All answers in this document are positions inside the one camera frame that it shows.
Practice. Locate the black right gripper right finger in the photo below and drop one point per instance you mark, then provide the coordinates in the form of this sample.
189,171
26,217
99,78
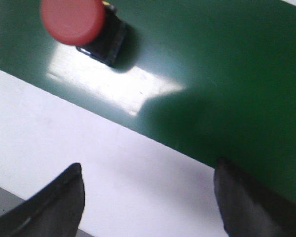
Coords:
249,208

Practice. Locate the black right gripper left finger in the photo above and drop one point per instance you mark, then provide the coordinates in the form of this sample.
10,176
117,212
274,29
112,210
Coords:
55,211

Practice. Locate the red mushroom push button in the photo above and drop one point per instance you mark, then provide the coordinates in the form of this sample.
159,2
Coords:
92,26

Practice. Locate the green conveyor belt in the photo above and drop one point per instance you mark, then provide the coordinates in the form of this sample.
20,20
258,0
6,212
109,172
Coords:
207,78

